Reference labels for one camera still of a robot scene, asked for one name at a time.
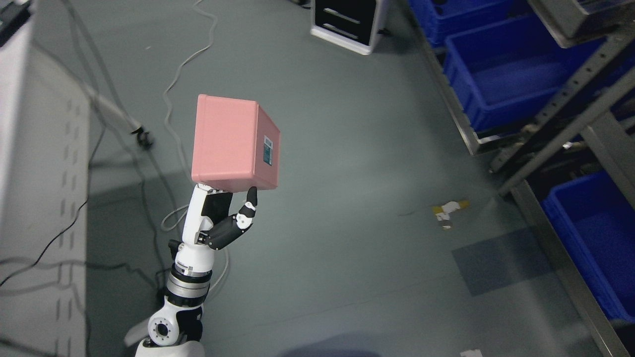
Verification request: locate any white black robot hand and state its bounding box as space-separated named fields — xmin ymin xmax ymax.
xmin=173 ymin=183 xmax=258 ymax=278

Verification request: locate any pink storage box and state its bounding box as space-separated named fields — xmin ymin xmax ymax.
xmin=191 ymin=94 xmax=281 ymax=193

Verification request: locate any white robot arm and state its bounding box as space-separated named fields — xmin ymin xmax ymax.
xmin=124 ymin=265 xmax=212 ymax=357

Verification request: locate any blue shelf bin top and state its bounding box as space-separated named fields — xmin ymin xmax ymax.
xmin=407 ymin=0 xmax=532 ymax=48

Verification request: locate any blue shelf bin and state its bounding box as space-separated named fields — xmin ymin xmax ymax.
xmin=443 ymin=14 xmax=606 ymax=132
xmin=540 ymin=171 xmax=635 ymax=323
xmin=407 ymin=0 xmax=532 ymax=48

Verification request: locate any blue shelf bin upper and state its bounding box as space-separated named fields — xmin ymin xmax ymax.
xmin=443 ymin=14 xmax=606 ymax=132

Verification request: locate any blue shelf bin lower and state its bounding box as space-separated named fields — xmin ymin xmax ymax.
xmin=540 ymin=171 xmax=635 ymax=323

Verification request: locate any grey metal shelf rack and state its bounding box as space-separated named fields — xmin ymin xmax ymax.
xmin=399 ymin=0 xmax=634 ymax=357

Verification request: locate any white grey machine panel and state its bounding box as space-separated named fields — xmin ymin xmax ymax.
xmin=0 ymin=0 xmax=93 ymax=357

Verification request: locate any white black cabinet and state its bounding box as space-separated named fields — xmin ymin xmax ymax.
xmin=310 ymin=0 xmax=391 ymax=55

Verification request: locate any white floor cable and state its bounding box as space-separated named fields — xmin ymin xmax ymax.
xmin=161 ymin=0 xmax=230 ymax=298

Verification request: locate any black floor cable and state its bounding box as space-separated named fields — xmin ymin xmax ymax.
xmin=0 ymin=0 xmax=174 ymax=303

